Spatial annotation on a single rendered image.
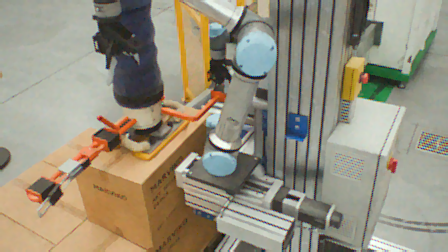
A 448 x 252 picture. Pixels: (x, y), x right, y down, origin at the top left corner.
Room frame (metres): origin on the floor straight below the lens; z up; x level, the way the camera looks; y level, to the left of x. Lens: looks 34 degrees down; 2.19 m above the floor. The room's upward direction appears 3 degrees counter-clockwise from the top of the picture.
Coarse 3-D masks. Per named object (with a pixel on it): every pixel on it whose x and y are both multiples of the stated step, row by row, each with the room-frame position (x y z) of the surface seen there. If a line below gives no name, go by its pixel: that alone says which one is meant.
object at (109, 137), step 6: (96, 132) 1.58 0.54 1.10; (102, 132) 1.59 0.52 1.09; (108, 132) 1.59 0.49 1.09; (114, 132) 1.58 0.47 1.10; (96, 138) 1.53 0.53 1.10; (102, 138) 1.55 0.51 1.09; (108, 138) 1.55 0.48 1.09; (114, 138) 1.54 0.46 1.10; (108, 144) 1.51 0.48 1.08; (114, 144) 1.54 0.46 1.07; (102, 150) 1.52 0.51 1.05; (108, 150) 1.51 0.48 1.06
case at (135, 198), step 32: (192, 128) 1.80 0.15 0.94; (96, 160) 1.59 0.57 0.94; (128, 160) 1.58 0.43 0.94; (160, 160) 1.57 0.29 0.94; (96, 192) 1.56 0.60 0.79; (128, 192) 1.46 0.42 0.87; (160, 192) 1.51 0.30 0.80; (96, 224) 1.59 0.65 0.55; (128, 224) 1.48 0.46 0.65; (160, 224) 1.48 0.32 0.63
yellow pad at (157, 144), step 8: (168, 120) 1.85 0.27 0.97; (184, 120) 1.84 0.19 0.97; (176, 128) 1.78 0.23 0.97; (152, 136) 1.68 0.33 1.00; (168, 136) 1.72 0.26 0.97; (152, 144) 1.66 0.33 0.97; (160, 144) 1.66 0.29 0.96; (136, 152) 1.61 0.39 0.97; (144, 152) 1.60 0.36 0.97; (152, 152) 1.60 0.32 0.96
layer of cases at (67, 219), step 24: (72, 144) 2.28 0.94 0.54; (48, 168) 2.05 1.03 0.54; (0, 192) 1.86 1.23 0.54; (24, 192) 1.85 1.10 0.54; (72, 192) 1.83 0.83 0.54; (0, 216) 1.68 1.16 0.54; (24, 216) 1.67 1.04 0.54; (48, 216) 1.66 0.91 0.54; (72, 216) 1.65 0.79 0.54; (192, 216) 1.70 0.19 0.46; (0, 240) 1.52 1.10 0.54; (24, 240) 1.51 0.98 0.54; (48, 240) 1.50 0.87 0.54; (72, 240) 1.49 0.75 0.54; (96, 240) 1.49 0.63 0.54; (120, 240) 1.48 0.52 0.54; (168, 240) 1.53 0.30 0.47; (192, 240) 1.68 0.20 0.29
